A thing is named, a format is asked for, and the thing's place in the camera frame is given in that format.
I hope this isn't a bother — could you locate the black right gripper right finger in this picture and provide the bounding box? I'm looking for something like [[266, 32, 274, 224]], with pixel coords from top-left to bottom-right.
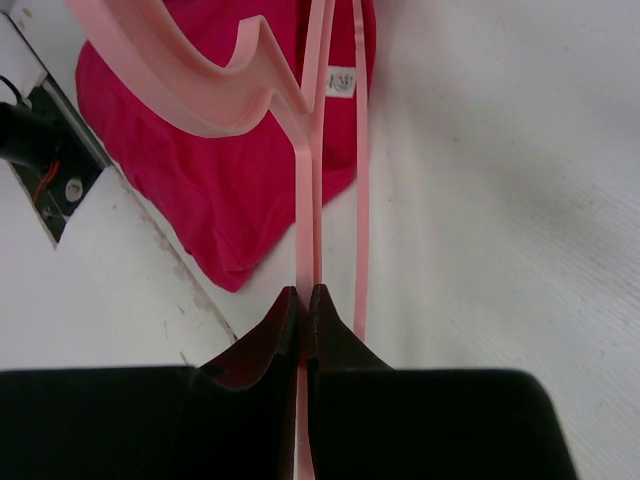
[[308, 285, 577, 479]]

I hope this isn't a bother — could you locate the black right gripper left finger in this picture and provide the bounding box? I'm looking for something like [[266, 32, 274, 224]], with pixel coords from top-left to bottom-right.
[[1, 287, 300, 479]]

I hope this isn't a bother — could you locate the red t shirt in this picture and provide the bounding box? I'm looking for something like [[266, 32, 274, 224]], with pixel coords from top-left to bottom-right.
[[75, 0, 357, 292]]

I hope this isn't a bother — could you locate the pink hanger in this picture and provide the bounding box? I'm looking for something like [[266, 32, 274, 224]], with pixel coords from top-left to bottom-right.
[[64, 0, 372, 480]]

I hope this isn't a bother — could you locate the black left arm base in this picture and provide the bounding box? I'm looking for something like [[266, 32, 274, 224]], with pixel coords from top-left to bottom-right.
[[1, 76, 112, 243]]

